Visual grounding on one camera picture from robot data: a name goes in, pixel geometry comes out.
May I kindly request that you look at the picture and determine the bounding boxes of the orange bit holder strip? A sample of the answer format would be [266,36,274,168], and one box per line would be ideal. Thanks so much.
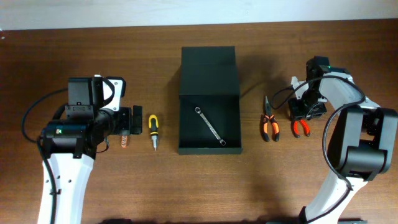
[121,135,128,149]

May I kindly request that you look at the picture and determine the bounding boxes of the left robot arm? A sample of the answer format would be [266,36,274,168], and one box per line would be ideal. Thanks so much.
[37,75,142,223]

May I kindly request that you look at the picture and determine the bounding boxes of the orange needle-nose pliers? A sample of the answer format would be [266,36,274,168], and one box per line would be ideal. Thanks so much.
[262,95,280,142]

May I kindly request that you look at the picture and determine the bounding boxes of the black open box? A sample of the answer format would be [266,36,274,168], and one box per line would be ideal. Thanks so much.
[178,46,243,155]

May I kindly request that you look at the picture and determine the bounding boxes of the yellow black screwdriver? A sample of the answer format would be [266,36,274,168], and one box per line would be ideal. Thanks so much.
[149,114,159,151]

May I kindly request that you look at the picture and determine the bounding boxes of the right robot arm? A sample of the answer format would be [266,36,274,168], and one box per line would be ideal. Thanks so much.
[288,56,397,223]

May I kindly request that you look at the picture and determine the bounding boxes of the silver ring wrench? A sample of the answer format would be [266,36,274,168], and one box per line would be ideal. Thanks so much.
[195,107,226,146]

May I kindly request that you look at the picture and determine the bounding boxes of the red diagonal cutting pliers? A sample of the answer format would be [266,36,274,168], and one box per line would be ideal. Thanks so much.
[292,118,311,139]

